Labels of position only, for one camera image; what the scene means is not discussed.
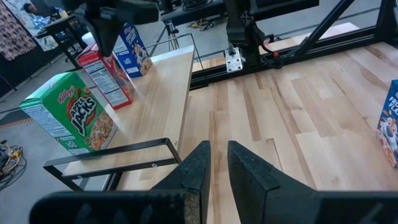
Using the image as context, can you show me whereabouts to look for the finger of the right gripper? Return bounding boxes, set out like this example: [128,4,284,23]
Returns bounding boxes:
[92,17,126,58]

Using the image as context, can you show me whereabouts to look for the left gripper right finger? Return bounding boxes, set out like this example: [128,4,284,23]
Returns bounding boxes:
[227,140,398,224]

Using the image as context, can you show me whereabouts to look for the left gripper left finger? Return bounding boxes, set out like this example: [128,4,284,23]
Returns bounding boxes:
[29,140,212,224]

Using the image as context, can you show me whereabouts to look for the blue Frosted Flakes cereal box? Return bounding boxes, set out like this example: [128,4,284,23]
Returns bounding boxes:
[112,22,153,78]
[375,79,398,169]

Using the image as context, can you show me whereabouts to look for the red Froot Loops cereal box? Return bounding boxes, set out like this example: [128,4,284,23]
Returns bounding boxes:
[76,43,136,110]

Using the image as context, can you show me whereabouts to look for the green Apple Jacks cereal box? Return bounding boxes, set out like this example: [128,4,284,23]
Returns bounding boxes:
[19,72,119,156]

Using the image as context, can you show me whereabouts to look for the wooden shelf with black brackets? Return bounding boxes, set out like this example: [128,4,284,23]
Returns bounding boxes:
[43,32,205,191]

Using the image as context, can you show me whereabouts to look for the black office desk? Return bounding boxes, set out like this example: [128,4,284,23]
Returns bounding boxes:
[34,14,91,71]

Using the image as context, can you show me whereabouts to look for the black tripod stand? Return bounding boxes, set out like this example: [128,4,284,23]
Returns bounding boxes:
[155,20,184,52]

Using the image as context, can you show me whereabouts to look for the person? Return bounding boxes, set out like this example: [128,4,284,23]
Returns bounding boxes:
[22,2,63,30]

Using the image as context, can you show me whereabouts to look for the patterned fabric partition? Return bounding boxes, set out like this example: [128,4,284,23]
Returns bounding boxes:
[0,0,37,62]

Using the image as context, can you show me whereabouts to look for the black desk beam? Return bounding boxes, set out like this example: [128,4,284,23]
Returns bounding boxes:
[248,0,320,15]

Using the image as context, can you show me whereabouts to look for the coiled black cable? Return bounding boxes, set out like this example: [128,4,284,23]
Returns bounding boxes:
[182,0,217,11]

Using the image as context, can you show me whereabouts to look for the yellow floor cable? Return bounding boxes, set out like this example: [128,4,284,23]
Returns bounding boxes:
[186,18,218,32]

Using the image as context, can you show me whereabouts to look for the silver corner bracket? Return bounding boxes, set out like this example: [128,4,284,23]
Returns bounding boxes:
[224,46,244,73]

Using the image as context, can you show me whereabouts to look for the black aluminium table frame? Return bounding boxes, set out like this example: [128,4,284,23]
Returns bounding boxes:
[188,0,398,91]

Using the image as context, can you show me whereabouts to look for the floor cable bundle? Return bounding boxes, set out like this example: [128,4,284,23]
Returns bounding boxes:
[0,139,28,191]

